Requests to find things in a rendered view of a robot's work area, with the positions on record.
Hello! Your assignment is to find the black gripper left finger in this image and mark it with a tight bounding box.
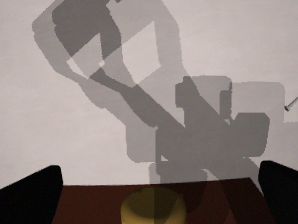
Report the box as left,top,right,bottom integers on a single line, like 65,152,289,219
0,165,63,224

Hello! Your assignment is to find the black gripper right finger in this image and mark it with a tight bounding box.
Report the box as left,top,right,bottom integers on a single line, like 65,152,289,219
258,160,298,224

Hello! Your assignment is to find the reddish-brown wooden door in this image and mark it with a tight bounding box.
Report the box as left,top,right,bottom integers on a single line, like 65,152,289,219
52,177,277,224

